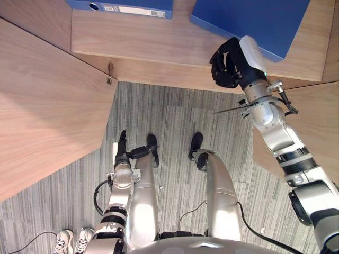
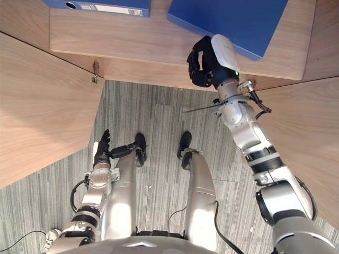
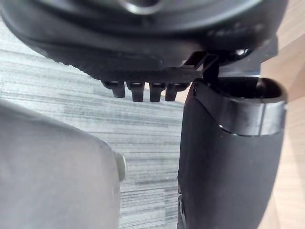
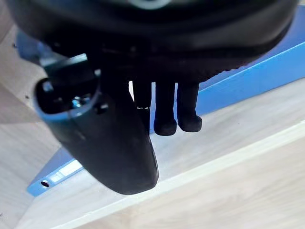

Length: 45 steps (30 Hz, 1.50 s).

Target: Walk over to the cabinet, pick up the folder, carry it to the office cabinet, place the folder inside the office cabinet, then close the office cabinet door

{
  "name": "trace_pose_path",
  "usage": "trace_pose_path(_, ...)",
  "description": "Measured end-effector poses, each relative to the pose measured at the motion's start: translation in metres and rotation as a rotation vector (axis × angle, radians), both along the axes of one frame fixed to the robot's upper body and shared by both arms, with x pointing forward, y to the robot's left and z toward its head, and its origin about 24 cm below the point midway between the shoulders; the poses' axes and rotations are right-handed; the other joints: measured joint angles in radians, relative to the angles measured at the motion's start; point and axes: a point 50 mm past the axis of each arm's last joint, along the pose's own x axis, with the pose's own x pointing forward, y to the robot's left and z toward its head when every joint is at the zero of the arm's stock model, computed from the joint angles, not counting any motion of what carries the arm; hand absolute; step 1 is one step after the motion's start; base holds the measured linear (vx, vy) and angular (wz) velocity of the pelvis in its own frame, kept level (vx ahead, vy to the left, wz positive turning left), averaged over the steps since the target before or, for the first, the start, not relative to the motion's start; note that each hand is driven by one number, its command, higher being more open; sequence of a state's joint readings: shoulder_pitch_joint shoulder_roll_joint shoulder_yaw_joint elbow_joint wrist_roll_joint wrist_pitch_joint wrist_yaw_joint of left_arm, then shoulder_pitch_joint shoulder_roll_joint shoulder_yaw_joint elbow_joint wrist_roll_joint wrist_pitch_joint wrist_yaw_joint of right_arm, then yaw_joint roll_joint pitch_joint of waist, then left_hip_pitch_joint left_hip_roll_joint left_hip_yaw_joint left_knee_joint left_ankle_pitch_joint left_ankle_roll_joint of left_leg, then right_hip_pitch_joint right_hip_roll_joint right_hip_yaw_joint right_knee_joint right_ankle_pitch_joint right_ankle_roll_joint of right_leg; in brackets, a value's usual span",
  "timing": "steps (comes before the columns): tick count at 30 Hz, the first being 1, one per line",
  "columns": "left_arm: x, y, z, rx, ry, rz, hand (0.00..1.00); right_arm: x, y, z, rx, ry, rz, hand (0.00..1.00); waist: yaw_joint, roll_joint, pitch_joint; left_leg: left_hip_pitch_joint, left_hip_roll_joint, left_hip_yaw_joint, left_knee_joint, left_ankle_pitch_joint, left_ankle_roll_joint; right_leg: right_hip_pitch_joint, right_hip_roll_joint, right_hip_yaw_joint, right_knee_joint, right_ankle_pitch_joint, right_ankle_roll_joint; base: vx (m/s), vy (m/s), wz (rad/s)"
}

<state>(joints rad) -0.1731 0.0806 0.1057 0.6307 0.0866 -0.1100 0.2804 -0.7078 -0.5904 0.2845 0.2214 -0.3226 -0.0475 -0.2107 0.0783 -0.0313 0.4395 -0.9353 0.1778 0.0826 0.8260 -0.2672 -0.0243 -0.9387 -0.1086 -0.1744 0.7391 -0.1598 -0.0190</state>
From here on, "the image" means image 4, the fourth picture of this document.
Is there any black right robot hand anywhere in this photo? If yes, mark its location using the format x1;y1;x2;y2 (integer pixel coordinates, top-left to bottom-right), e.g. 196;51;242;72
5;0;299;196

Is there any blue file folder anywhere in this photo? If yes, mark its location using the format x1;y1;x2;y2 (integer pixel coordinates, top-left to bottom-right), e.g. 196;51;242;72
16;4;305;198

